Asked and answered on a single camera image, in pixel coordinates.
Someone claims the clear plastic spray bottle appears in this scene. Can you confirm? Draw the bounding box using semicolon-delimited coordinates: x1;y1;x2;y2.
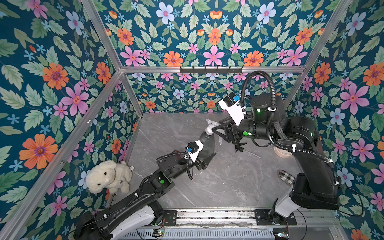
198;132;217;170

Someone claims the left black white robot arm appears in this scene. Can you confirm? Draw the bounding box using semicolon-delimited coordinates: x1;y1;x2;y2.
73;141;217;240

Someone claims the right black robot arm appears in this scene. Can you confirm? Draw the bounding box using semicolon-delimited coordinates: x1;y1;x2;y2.
213;71;340;225

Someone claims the striped oblong case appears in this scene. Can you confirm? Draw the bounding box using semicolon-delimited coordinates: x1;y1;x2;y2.
278;170;296;186

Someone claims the cream plush teddy bear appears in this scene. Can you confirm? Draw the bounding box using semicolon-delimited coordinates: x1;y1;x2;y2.
86;161;134;195

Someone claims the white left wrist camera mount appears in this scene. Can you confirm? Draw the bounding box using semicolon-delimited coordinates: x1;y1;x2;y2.
186;140;204;163

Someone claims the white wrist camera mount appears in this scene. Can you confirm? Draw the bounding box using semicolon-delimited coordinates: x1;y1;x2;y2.
186;140;204;163
219;93;245;126

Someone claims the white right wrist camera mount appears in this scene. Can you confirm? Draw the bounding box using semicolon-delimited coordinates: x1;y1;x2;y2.
219;93;245;126

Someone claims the cream round wall clock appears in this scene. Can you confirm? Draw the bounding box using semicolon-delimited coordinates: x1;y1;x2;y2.
274;147;292;159

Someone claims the black metal ceiling bracket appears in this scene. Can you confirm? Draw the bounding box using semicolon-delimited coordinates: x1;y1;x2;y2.
179;66;242;75

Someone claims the metal base rail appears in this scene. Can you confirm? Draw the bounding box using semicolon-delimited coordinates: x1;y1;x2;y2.
151;208;341;240

